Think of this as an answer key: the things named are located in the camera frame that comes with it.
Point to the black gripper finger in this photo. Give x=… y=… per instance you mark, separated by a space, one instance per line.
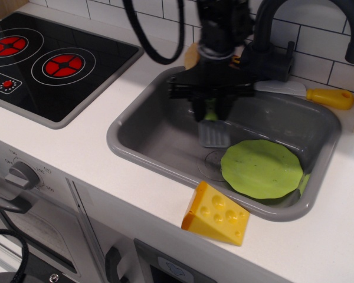
x=223 y=106
x=199 y=107

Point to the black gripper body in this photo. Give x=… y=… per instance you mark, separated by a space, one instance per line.
x=211 y=79

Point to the green handled grey spatula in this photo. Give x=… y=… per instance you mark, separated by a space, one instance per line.
x=212 y=131

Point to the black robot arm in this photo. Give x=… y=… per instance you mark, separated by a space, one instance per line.
x=224 y=26

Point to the grey sink basin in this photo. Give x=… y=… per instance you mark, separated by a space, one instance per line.
x=161 y=134

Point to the green plate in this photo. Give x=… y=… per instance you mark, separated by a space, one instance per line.
x=261 y=169

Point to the toy pizza slice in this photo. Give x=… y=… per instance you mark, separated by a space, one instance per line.
x=191 y=57

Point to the black faucet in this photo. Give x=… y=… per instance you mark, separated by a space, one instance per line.
x=261 y=59

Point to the yellow cheese wedge toy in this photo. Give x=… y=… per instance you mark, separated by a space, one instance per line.
x=215 y=216

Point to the black toy stove top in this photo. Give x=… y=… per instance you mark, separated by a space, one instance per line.
x=49 y=72

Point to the grey oven knob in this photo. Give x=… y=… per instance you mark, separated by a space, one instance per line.
x=22 y=176

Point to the yellow handled toy knife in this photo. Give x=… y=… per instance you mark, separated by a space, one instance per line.
x=339 y=99

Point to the dark grey dishwasher handle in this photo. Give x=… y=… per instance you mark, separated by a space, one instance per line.
x=112 y=260

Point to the grey oven door handle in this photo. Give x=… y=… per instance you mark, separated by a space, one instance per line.
x=15 y=200

